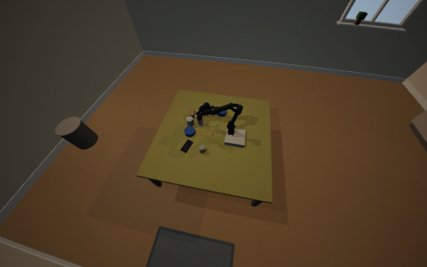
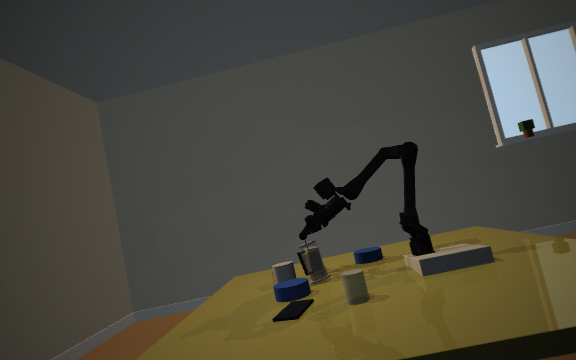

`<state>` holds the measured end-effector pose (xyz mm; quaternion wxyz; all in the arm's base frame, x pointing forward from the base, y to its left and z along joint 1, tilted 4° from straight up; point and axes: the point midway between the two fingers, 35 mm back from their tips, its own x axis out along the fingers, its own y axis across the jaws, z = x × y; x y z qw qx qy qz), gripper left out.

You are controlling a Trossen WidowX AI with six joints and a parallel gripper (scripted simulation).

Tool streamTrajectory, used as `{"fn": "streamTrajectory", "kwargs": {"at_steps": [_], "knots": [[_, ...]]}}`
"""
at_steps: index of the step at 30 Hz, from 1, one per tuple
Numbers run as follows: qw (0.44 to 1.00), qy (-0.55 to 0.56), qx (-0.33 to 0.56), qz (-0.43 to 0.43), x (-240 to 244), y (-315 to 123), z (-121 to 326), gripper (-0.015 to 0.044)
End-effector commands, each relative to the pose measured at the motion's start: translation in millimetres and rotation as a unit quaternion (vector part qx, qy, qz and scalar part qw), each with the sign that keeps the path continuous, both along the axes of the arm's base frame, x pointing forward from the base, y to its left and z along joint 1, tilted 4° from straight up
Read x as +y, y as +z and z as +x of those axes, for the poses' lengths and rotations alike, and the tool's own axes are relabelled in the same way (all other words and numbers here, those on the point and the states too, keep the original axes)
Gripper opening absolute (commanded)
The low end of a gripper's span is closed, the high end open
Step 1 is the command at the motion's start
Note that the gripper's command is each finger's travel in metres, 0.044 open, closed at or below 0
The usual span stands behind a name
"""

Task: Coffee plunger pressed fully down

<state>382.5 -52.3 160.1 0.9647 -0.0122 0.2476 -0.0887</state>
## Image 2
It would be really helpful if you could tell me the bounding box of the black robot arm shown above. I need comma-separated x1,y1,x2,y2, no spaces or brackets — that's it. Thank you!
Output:
304,142,435,256

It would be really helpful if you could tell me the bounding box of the black flat rectangular pad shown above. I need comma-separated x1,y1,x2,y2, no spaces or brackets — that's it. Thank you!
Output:
273,299,314,322

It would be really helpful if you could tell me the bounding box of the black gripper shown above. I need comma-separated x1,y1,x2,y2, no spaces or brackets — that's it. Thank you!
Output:
299,204,336,237

